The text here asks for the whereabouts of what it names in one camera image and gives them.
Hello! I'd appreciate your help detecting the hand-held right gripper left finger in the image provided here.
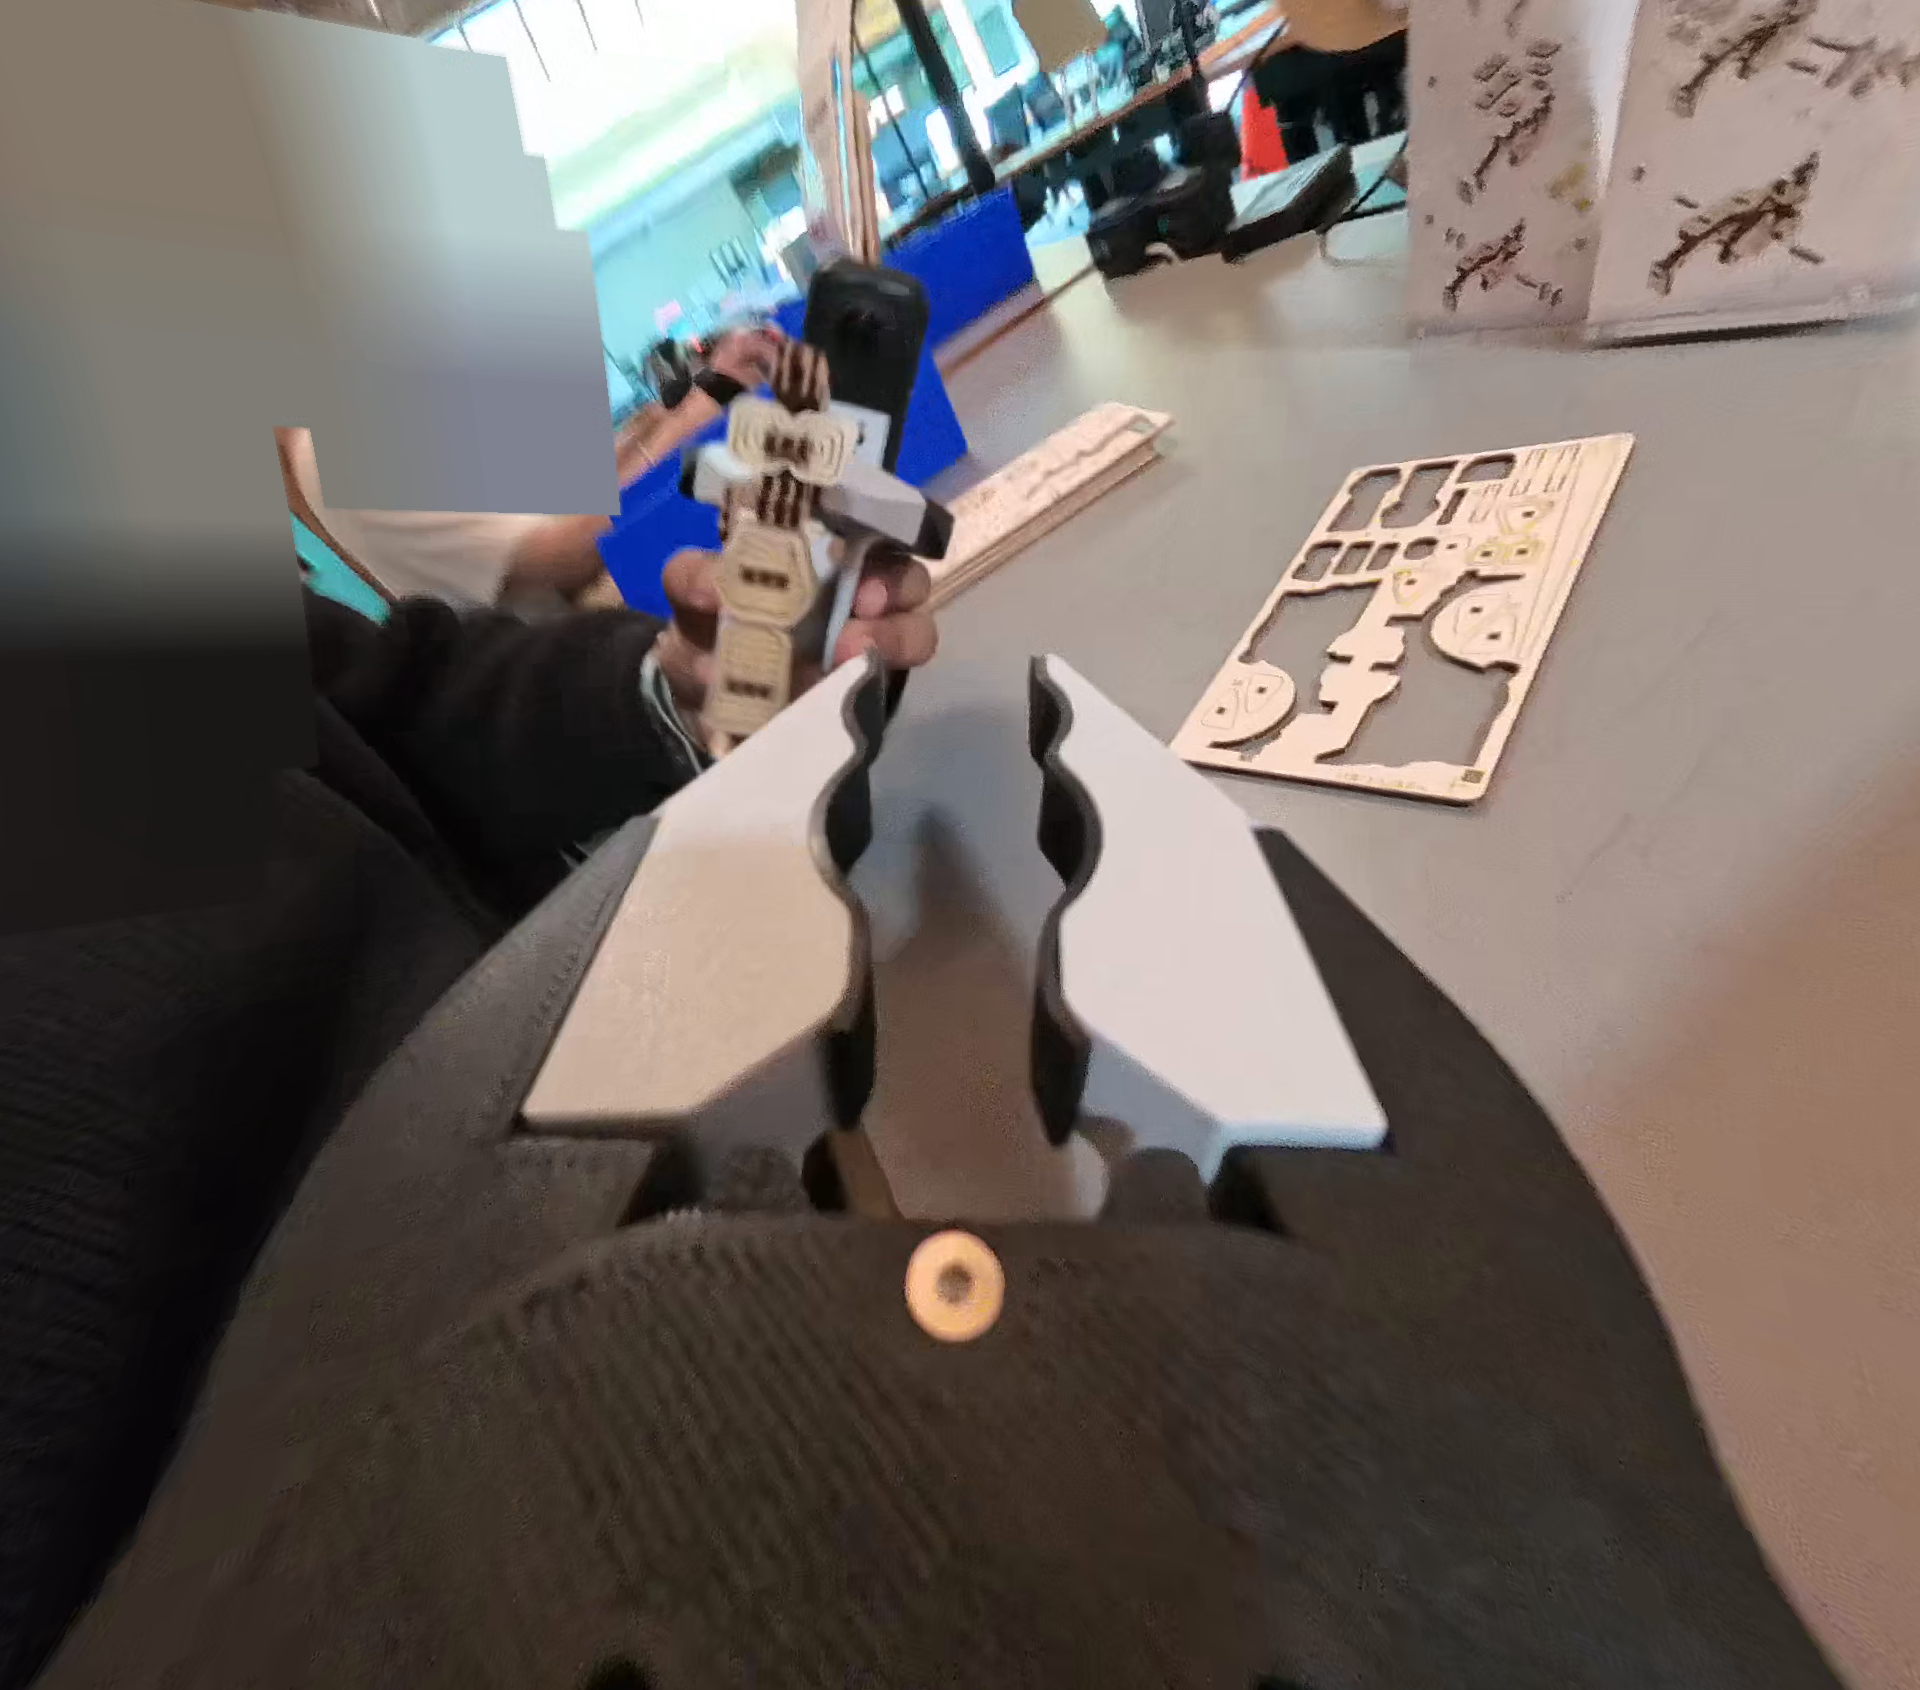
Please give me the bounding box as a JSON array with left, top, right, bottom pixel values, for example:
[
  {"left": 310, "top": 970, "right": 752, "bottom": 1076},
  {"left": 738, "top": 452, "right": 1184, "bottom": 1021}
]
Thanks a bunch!
[{"left": 515, "top": 652, "right": 888, "bottom": 1144}]

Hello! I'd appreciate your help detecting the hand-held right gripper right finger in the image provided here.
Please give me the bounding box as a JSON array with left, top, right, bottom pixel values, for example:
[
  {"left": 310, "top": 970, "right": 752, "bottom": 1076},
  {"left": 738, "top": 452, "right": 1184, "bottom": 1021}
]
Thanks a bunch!
[{"left": 1023, "top": 654, "right": 1392, "bottom": 1157}]

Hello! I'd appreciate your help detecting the wooden puzzle model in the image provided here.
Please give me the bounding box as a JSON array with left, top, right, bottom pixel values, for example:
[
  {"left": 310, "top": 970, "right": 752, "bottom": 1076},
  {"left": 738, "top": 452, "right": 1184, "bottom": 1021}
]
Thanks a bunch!
[{"left": 702, "top": 337, "right": 863, "bottom": 741}]

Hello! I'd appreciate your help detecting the person's left forearm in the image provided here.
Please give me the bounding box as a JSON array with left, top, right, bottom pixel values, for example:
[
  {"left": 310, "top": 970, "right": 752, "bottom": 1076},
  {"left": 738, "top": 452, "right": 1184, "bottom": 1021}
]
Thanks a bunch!
[{"left": 306, "top": 593, "right": 710, "bottom": 891}]

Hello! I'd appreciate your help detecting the grey desk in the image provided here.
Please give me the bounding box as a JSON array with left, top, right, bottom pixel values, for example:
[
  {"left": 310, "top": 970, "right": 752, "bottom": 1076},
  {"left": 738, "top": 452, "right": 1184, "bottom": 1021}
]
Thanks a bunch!
[{"left": 862, "top": 130, "right": 1920, "bottom": 1690}]

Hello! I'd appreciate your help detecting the person's left hand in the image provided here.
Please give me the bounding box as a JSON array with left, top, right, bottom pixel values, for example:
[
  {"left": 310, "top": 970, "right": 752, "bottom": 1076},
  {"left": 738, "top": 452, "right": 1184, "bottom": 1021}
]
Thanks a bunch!
[{"left": 660, "top": 546, "right": 938, "bottom": 732}]

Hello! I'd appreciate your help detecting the blue plastic bin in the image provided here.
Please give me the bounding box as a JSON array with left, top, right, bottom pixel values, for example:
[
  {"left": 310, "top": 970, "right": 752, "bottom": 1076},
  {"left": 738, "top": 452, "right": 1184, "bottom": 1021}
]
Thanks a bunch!
[
  {"left": 882, "top": 187, "right": 1041, "bottom": 341},
  {"left": 595, "top": 345, "right": 971, "bottom": 622}
]

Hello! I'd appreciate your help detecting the stack of wooden puzzle sheets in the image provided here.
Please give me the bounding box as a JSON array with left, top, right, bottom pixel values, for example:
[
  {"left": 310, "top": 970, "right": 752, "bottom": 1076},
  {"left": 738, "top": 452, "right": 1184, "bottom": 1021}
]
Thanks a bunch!
[{"left": 926, "top": 403, "right": 1176, "bottom": 609}]

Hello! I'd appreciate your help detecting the leaning wooden board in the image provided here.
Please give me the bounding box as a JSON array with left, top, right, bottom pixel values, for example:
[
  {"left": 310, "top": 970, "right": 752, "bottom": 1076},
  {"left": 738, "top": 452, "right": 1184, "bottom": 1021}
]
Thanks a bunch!
[{"left": 791, "top": 0, "right": 888, "bottom": 240}]

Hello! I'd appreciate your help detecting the black battery charger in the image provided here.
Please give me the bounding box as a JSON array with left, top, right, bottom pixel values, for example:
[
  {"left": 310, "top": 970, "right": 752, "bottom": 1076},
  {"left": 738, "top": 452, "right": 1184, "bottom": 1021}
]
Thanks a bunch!
[
  {"left": 1145, "top": 156, "right": 1242, "bottom": 250},
  {"left": 1082, "top": 191, "right": 1201, "bottom": 281}
]

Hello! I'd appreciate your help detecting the beige chair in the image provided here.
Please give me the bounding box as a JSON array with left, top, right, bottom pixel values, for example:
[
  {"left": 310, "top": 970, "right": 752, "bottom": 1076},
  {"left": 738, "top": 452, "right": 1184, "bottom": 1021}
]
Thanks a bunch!
[{"left": 1012, "top": 0, "right": 1112, "bottom": 72}]

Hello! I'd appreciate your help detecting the long wooden table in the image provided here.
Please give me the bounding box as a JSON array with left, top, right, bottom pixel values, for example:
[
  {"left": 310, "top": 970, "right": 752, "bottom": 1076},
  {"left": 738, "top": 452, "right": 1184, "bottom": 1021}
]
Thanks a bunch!
[{"left": 899, "top": 11, "right": 1291, "bottom": 222}]

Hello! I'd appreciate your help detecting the flat black device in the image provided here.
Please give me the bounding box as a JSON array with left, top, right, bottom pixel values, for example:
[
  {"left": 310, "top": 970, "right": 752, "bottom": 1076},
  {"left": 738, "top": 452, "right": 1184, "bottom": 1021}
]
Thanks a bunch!
[{"left": 1217, "top": 144, "right": 1355, "bottom": 264}]

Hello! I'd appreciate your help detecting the wooden puzzle sheet with cutouts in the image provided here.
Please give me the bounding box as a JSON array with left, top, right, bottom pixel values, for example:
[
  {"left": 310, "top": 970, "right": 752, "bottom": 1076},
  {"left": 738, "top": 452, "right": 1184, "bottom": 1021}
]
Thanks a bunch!
[{"left": 1170, "top": 433, "right": 1637, "bottom": 809}]

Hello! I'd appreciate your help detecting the person's black sweater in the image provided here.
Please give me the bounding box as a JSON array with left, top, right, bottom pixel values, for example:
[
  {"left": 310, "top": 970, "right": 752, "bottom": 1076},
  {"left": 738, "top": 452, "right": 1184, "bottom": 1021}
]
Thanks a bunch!
[{"left": 0, "top": 766, "right": 520, "bottom": 1663}]

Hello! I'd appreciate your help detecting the white patterned box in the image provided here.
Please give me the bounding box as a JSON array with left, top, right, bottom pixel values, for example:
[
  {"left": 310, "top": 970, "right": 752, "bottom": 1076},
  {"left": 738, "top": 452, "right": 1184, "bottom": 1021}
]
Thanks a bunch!
[{"left": 1401, "top": 0, "right": 1920, "bottom": 350}]

